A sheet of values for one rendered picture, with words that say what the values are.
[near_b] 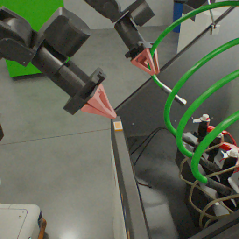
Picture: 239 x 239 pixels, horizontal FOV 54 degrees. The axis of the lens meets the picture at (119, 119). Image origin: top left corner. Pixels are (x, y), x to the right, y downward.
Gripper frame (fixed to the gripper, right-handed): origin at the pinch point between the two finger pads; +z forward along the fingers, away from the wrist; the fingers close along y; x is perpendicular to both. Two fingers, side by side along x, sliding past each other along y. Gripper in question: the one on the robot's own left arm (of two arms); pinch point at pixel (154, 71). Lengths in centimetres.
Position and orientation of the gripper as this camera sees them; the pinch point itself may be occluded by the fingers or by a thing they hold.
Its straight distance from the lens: 77.1
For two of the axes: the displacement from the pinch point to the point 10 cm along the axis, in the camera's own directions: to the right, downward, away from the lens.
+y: 5.5, -2.6, 8.0
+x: -6.5, 4.8, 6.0
